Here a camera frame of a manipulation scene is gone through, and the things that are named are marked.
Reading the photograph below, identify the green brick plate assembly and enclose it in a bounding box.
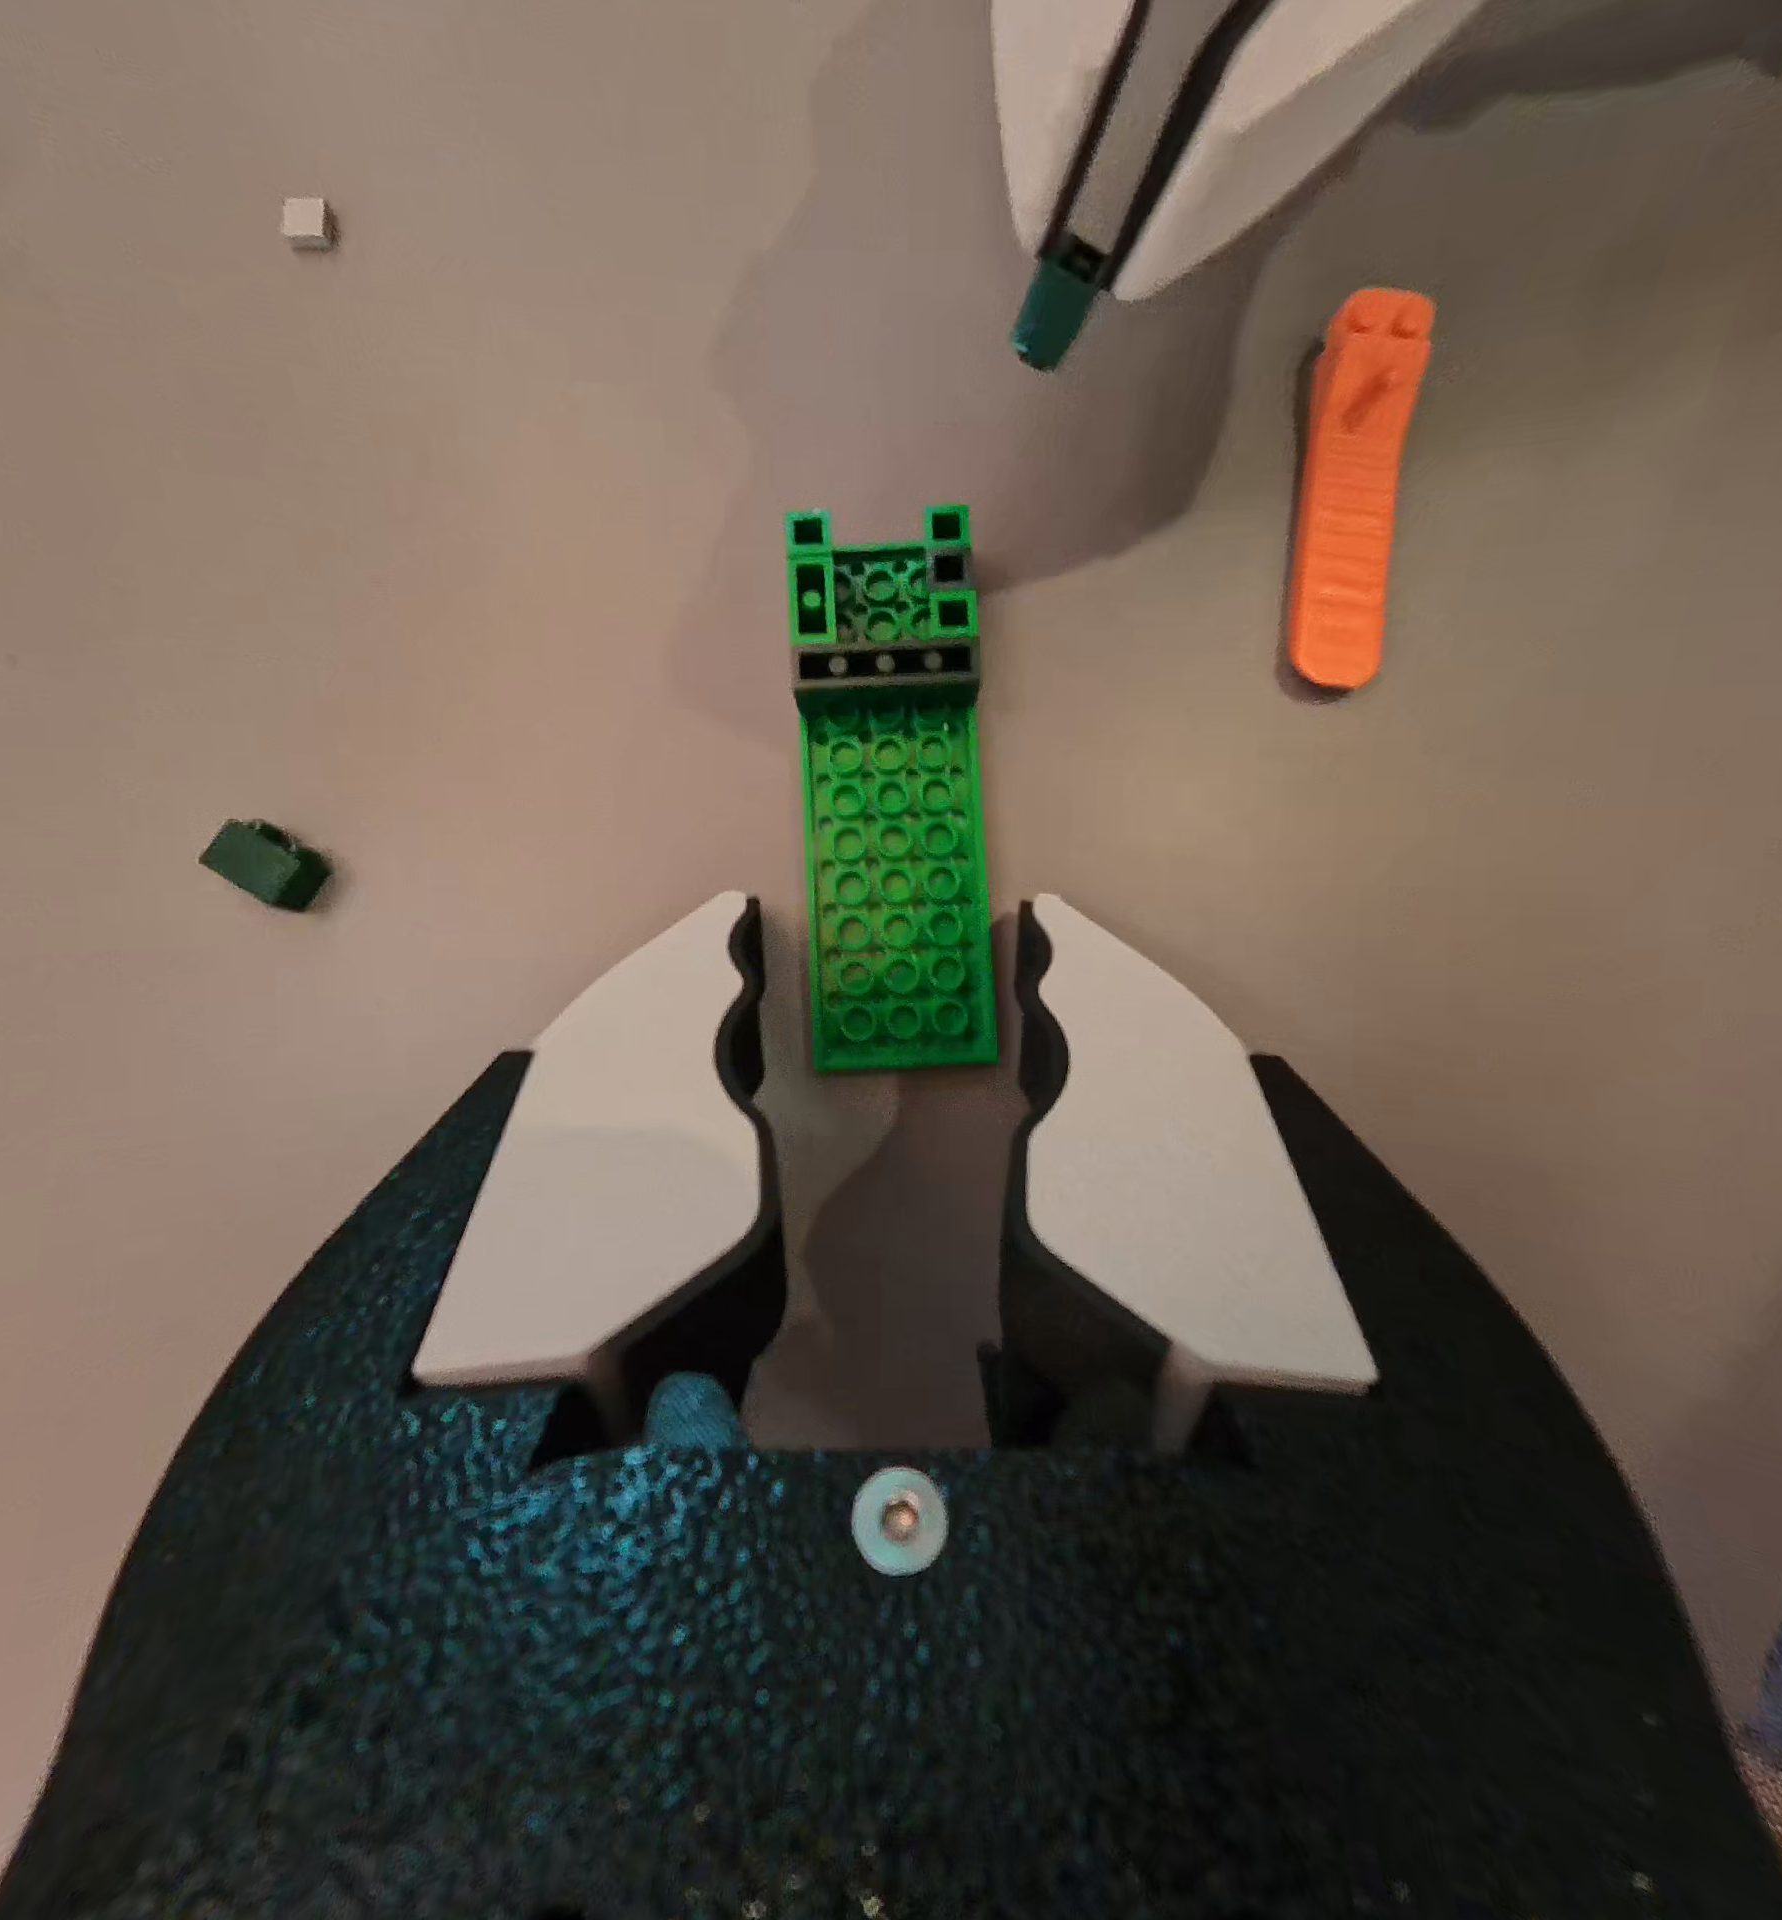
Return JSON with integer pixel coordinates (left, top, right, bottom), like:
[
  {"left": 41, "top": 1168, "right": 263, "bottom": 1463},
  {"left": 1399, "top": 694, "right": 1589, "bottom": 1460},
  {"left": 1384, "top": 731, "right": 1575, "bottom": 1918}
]
[{"left": 781, "top": 503, "right": 1007, "bottom": 1075}]

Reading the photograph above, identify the orange brick separator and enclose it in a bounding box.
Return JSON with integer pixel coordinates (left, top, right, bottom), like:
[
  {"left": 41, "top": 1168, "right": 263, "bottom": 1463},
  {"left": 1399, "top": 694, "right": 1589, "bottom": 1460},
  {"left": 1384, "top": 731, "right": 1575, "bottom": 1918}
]
[{"left": 1282, "top": 285, "right": 1439, "bottom": 701}]

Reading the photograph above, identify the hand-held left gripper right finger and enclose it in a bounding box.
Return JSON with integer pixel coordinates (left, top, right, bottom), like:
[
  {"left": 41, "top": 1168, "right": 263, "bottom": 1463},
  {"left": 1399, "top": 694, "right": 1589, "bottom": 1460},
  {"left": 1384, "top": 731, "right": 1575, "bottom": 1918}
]
[{"left": 994, "top": 892, "right": 1382, "bottom": 1453}]

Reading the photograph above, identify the long dark green brick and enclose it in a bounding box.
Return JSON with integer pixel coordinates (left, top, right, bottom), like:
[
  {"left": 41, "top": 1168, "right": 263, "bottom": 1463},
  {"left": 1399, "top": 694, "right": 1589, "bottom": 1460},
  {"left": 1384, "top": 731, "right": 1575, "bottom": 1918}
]
[{"left": 1007, "top": 240, "right": 1120, "bottom": 375}]

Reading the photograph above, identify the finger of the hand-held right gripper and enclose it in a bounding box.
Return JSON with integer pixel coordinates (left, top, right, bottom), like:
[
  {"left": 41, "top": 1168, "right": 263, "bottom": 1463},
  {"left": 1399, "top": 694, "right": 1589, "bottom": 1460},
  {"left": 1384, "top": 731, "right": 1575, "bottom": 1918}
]
[
  {"left": 989, "top": 0, "right": 1196, "bottom": 261},
  {"left": 1112, "top": 0, "right": 1497, "bottom": 306}
]

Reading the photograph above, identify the dark green sloped brick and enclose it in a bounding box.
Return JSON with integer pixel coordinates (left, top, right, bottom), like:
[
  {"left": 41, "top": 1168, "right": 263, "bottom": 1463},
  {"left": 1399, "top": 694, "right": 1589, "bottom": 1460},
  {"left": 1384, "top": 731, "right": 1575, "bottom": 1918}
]
[{"left": 195, "top": 815, "right": 337, "bottom": 913}]

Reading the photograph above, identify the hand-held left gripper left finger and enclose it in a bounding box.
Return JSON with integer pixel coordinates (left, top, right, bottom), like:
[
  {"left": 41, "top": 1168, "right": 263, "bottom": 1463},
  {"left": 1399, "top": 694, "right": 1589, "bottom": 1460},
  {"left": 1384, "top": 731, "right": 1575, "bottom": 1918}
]
[{"left": 411, "top": 888, "right": 789, "bottom": 1446}]

